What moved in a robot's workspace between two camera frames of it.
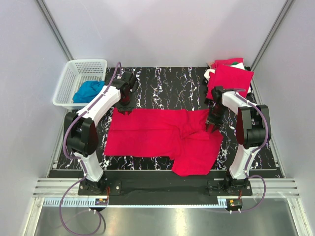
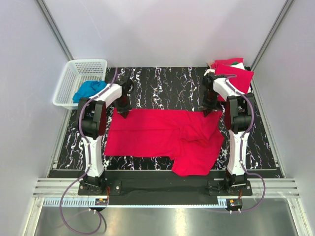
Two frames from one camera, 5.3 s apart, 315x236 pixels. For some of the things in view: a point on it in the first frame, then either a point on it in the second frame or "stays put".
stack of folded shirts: (230, 73) stays put
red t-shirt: (181, 135) stays put
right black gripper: (217, 123) to (204, 106)
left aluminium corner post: (45, 10) stays put
